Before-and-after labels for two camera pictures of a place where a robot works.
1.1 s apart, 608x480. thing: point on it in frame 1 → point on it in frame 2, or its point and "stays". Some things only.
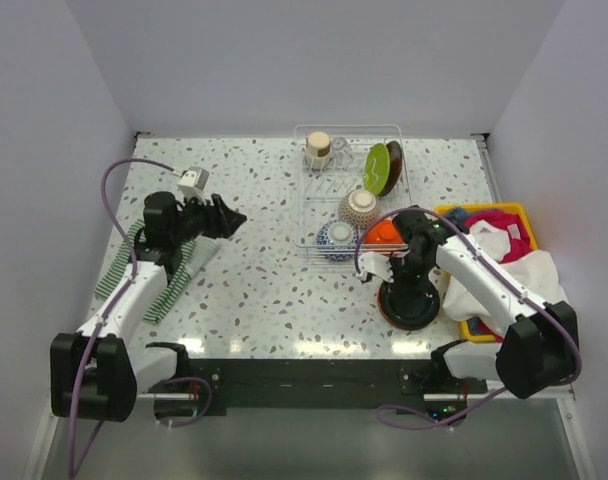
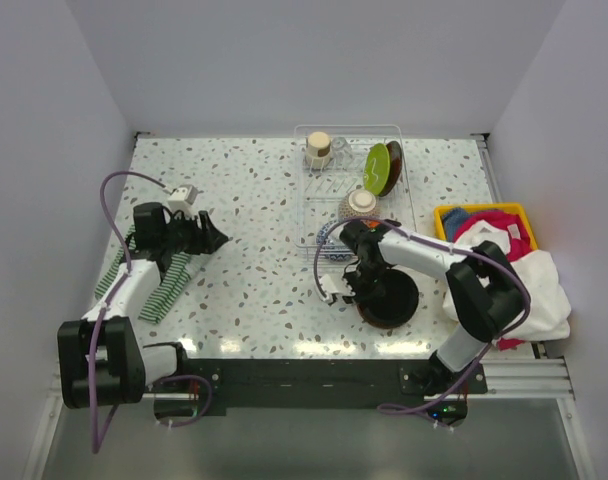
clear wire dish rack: x=344 y=176 stays
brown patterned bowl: x=360 y=206 stays
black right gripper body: x=410 y=269 → x=365 y=281
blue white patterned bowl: x=337 y=240 stays
